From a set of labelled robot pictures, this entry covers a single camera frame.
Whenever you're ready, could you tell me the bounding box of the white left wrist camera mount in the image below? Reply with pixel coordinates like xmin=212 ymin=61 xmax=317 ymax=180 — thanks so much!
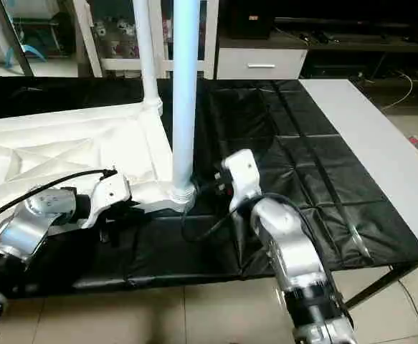
xmin=85 ymin=172 xmax=133 ymax=230

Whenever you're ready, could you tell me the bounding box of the white plastic table top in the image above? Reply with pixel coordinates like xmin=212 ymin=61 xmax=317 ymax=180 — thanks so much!
xmin=0 ymin=100 xmax=199 ymax=224

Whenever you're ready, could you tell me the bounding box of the white drawer unit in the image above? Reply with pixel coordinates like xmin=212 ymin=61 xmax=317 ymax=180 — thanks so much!
xmin=216 ymin=47 xmax=308 ymax=81

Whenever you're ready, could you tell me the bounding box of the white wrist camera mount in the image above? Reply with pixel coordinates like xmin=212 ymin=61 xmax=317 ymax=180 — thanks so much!
xmin=220 ymin=148 xmax=264 ymax=214
xmin=85 ymin=172 xmax=133 ymax=230

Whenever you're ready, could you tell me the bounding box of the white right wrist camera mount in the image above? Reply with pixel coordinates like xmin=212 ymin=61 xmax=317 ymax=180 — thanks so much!
xmin=220 ymin=148 xmax=264 ymax=214

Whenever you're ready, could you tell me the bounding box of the teal floor stand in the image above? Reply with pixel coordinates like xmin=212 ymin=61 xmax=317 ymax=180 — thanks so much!
xmin=4 ymin=32 xmax=48 ymax=69

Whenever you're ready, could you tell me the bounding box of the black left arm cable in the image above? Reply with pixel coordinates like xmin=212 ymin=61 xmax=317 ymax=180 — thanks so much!
xmin=0 ymin=168 xmax=118 ymax=230

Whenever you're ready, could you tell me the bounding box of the black plastic mat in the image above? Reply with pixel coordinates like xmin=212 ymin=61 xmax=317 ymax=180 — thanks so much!
xmin=0 ymin=75 xmax=418 ymax=298

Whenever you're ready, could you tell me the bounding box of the black box device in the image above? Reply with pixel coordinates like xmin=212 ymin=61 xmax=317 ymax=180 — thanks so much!
xmin=227 ymin=0 xmax=274 ymax=40

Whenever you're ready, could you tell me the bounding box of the white glass door cabinet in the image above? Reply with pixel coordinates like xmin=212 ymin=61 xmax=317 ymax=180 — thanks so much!
xmin=72 ymin=0 xmax=220 ymax=80

